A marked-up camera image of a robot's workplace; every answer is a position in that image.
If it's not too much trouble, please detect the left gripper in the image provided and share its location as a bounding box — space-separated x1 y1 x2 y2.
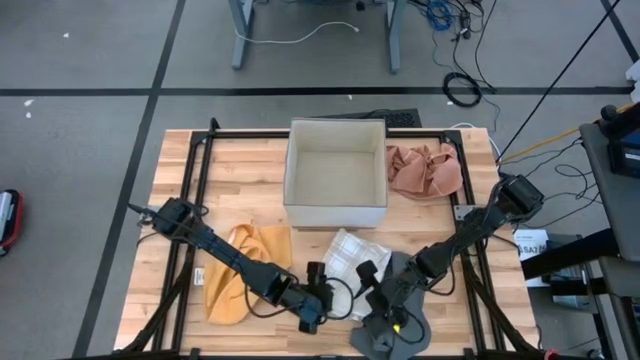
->
287 260 336 336

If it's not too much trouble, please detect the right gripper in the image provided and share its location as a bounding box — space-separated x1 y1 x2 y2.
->
354 259 425 347

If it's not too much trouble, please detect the dark grey waffle towel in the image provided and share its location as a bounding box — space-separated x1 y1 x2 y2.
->
349 251 432 360

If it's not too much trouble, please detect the white plaid towel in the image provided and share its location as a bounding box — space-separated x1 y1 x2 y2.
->
322 228 393 322

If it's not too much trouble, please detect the mustard yellow towel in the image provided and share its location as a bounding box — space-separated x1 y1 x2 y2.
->
203 223 293 326

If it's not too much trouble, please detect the beige fabric storage box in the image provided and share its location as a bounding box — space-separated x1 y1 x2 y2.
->
283 117 389 230

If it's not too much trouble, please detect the salmon pink towel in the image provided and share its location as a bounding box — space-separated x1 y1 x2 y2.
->
385 143 464 200

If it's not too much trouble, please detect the white printed paper label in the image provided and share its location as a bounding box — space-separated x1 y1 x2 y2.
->
513 228 551 289

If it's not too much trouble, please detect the black perforated floor mat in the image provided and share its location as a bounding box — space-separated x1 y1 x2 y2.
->
319 108 423 129

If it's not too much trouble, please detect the black cart beam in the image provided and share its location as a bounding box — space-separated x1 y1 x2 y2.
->
519 227 621 281

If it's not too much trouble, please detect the grey metal stand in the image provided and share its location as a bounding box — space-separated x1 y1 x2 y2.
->
597 255 640 360

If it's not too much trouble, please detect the grey side cart top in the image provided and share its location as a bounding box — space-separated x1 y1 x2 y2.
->
579 122 640 264

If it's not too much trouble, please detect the grey desk leg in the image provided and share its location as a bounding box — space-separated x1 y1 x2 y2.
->
228 0 257 71
384 0 404 76

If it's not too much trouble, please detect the long straight black pole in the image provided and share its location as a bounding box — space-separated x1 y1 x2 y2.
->
494 0 624 164

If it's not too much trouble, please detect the black device on cart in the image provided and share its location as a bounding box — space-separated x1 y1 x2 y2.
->
599 103 640 179

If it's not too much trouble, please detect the black power adapter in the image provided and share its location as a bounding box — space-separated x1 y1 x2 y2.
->
457 7 475 42

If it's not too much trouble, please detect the red and black bag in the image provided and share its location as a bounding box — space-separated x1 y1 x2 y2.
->
0 188 25 259

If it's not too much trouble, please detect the white object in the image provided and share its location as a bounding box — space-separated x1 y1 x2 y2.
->
624 58 640 104

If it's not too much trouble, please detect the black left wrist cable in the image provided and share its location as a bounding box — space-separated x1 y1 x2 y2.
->
244 277 356 321

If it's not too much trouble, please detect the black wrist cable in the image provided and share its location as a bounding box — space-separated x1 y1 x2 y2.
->
387 304 427 346
244 277 356 321

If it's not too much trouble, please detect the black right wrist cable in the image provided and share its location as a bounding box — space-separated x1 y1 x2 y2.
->
387 304 427 346

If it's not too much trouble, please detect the black metal table frame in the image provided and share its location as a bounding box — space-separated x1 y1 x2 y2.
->
117 117 541 360

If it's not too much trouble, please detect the coiled black cable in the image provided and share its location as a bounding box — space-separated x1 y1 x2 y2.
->
441 71 484 109

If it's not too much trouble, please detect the yellow cable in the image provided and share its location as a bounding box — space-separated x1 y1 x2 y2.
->
497 102 639 166

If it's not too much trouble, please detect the white floor cable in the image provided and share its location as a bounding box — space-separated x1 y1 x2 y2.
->
234 20 361 46

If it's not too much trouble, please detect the blue cable bundle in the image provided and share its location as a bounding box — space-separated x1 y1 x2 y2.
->
424 0 454 32

